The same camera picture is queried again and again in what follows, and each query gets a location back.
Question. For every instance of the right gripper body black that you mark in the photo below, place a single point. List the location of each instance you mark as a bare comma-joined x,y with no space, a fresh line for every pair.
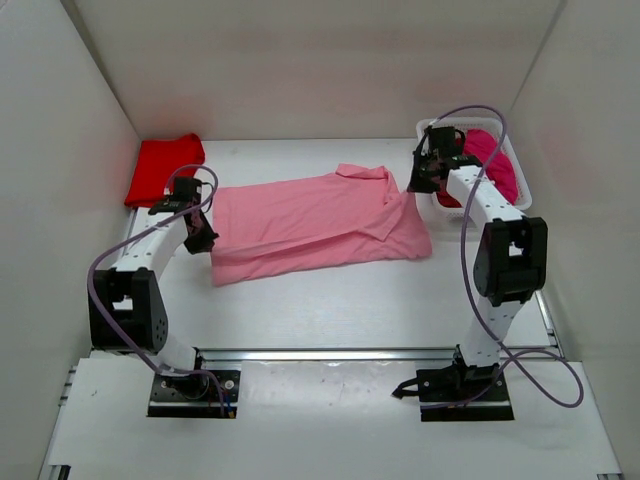
429,159

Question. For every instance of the light pink polo shirt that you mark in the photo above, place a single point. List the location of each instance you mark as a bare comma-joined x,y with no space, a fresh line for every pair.
352,215

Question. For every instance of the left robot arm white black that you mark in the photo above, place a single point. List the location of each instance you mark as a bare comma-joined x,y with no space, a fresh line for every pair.
126,308

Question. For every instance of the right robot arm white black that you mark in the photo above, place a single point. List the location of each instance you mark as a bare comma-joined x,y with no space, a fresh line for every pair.
509,267

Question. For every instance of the dark red t shirt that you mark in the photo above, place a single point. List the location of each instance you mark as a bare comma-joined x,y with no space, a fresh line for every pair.
447,201

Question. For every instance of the white plastic basket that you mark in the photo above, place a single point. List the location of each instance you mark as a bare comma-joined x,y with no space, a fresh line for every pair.
494,127

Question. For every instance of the magenta t shirt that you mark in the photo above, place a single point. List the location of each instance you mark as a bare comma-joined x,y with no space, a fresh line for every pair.
481,144

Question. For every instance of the folded red t shirt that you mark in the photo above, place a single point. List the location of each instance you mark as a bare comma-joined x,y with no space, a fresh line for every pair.
157,161

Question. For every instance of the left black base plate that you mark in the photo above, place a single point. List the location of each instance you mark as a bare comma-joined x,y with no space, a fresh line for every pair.
195,397

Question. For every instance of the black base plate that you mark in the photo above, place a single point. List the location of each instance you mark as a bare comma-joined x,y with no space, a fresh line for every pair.
195,397
443,397

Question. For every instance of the aluminium rail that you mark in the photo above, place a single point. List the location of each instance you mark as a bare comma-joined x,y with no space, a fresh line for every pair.
327,355

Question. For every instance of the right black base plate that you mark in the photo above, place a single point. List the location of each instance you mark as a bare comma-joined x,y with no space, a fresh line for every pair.
443,397

